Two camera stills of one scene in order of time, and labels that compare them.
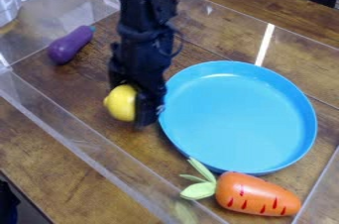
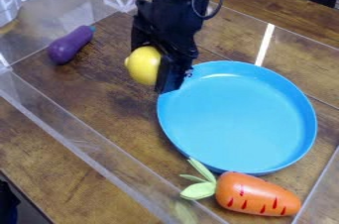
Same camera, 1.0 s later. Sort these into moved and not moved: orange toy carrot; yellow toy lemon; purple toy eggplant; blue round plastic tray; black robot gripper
Moved: black robot gripper; yellow toy lemon
Not moved: blue round plastic tray; orange toy carrot; purple toy eggplant
